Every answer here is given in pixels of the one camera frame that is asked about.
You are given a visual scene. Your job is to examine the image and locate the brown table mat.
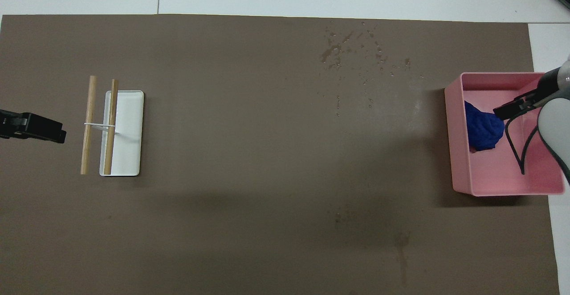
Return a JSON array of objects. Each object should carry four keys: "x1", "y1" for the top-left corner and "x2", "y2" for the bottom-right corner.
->
[{"x1": 0, "y1": 14, "x2": 561, "y2": 295}]

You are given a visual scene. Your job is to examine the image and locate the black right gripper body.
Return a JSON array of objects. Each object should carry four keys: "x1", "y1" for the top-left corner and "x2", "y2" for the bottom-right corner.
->
[{"x1": 537, "y1": 67, "x2": 566, "y2": 106}]

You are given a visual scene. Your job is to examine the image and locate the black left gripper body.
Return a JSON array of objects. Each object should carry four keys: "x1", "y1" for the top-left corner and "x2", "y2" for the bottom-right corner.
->
[{"x1": 0, "y1": 109, "x2": 22, "y2": 140}]

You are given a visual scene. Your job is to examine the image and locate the pink plastic bin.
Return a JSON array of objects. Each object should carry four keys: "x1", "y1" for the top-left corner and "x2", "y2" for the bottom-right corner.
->
[{"x1": 444, "y1": 72, "x2": 566, "y2": 197}]

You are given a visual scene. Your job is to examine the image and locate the wooden rack rod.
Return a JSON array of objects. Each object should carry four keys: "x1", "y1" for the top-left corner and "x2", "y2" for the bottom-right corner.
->
[
  {"x1": 104, "y1": 79, "x2": 119, "y2": 175},
  {"x1": 81, "y1": 76, "x2": 97, "y2": 175}
]

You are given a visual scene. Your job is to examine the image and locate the blue towel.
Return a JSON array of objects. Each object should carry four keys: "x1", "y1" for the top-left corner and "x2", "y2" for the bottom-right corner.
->
[{"x1": 464, "y1": 101, "x2": 506, "y2": 152}]

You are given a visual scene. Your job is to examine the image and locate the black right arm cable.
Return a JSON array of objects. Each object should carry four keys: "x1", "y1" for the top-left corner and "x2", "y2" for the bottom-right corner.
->
[{"x1": 503, "y1": 107, "x2": 542, "y2": 175}]

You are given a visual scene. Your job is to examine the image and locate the spilled water droplets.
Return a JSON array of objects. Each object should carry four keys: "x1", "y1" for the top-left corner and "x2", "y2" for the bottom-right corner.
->
[{"x1": 318, "y1": 19, "x2": 412, "y2": 117}]

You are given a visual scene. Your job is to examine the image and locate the white rack base tray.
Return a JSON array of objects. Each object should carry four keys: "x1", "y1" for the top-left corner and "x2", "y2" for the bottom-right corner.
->
[{"x1": 100, "y1": 90, "x2": 145, "y2": 177}]

